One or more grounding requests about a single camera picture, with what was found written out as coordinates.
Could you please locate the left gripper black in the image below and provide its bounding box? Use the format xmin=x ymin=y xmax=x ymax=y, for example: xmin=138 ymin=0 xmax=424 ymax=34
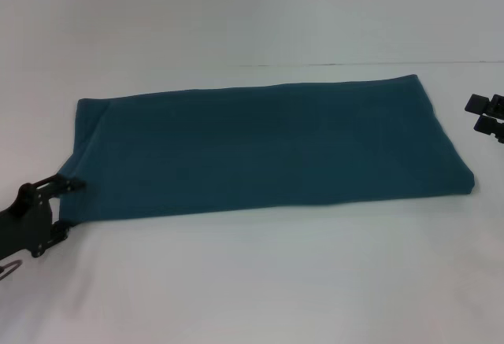
xmin=0 ymin=173 xmax=87 ymax=261

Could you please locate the teal blue t-shirt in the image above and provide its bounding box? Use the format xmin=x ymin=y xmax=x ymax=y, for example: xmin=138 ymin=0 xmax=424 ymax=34
xmin=58 ymin=72 xmax=478 ymax=230

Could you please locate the dark red cable with connector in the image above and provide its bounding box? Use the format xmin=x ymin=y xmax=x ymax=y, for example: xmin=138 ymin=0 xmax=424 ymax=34
xmin=0 ymin=259 xmax=23 ymax=282

